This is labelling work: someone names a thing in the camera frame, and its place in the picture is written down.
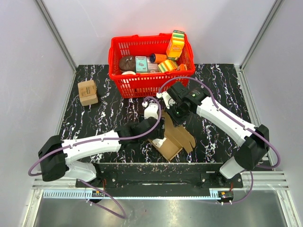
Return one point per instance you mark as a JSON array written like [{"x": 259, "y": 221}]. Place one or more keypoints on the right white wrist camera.
[{"x": 168, "y": 100}]

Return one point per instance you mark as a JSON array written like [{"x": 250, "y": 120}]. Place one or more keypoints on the tall orange yellow carton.
[{"x": 176, "y": 44}]

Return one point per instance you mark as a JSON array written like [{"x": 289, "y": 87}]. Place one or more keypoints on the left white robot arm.
[{"x": 61, "y": 158}]

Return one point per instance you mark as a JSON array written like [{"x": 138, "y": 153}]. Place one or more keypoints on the brown cardboard box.
[{"x": 177, "y": 138}]

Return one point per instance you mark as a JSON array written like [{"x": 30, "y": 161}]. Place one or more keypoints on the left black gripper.
[{"x": 159, "y": 134}]

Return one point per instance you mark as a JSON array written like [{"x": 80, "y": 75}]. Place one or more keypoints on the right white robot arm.
[{"x": 252, "y": 140}]

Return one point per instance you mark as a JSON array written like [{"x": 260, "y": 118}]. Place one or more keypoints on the teal snack box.
[{"x": 141, "y": 64}]

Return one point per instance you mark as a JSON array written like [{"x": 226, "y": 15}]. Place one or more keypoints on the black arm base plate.
[{"x": 114, "y": 175}]

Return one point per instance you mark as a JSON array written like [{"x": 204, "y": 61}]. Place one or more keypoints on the small folded cardboard box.
[{"x": 87, "y": 92}]

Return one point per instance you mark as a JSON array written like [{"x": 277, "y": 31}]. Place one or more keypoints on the small orange packet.
[{"x": 181, "y": 67}]

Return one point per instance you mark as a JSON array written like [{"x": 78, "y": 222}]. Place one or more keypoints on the red plastic shopping basket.
[{"x": 146, "y": 84}]

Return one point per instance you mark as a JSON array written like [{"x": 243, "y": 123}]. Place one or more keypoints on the orange blue can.
[{"x": 157, "y": 58}]

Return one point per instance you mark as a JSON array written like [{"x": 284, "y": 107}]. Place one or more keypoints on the pink white snack box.
[{"x": 152, "y": 67}]

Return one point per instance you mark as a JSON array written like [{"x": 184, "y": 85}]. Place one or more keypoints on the yellow green sponge pack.
[{"x": 167, "y": 66}]

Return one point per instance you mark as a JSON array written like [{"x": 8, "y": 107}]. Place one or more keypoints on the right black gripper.
[{"x": 177, "y": 122}]

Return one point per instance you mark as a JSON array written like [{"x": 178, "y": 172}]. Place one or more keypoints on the brown round chocolate cake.
[{"x": 127, "y": 63}]

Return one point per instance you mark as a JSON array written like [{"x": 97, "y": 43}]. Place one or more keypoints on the small white paper card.
[{"x": 158, "y": 142}]

